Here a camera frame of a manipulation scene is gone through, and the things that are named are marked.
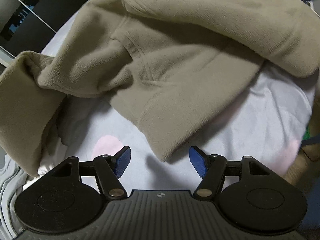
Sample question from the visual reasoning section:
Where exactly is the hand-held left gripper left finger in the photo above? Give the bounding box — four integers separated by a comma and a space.
37, 146, 132, 200

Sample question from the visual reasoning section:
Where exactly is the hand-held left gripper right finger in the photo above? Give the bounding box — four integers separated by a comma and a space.
189, 145, 284, 200

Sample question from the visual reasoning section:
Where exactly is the beige fleece jacket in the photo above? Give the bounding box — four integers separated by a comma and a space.
0, 0, 320, 177

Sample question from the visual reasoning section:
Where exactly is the pile of white clothes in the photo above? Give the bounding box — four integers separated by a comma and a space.
0, 120, 70, 240

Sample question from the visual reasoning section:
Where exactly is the polka dot bed sheet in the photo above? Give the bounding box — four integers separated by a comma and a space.
40, 0, 317, 193

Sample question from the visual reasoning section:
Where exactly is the green object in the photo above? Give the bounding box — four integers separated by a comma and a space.
302, 126, 313, 142

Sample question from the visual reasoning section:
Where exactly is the dark sliding wardrobe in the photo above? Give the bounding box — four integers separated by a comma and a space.
0, 0, 57, 67

